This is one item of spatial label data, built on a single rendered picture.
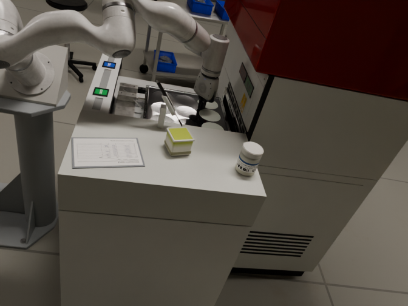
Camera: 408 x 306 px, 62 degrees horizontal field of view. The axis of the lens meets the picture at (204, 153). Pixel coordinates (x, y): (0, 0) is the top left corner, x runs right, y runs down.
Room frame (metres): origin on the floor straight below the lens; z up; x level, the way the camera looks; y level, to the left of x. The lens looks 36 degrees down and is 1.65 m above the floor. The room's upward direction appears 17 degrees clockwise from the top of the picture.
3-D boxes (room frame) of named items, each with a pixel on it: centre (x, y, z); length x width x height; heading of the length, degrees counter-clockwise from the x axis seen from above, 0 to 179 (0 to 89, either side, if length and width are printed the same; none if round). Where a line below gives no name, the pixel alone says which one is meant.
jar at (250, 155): (0.93, -0.15, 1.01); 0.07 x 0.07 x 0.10
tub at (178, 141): (0.93, 0.09, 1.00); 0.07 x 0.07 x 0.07; 33
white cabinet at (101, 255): (1.21, 0.21, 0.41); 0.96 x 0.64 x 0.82; 15
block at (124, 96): (1.30, 0.40, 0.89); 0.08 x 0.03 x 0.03; 105
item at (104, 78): (1.28, 0.49, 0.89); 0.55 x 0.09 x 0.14; 15
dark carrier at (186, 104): (1.31, 0.12, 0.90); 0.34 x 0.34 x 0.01; 15
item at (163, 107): (1.05, 0.17, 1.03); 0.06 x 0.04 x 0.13; 105
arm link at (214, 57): (1.38, 0.07, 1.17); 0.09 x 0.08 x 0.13; 61
